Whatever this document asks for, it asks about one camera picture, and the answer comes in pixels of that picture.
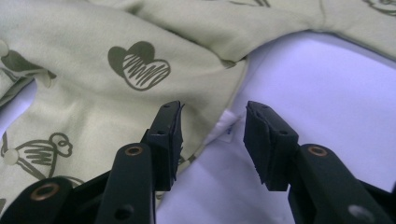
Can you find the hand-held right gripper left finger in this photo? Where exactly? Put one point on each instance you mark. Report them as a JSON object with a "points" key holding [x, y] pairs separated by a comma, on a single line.
{"points": [[165, 149]]}

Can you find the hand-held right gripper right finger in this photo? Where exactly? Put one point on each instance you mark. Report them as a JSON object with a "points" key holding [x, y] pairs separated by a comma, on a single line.
{"points": [[271, 149]]}

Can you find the green printed baby romper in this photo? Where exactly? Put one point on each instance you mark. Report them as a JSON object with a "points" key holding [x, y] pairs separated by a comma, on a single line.
{"points": [[93, 102]]}

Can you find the white table mat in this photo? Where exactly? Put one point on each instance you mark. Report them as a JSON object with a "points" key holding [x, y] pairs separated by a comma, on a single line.
{"points": [[327, 102]]}

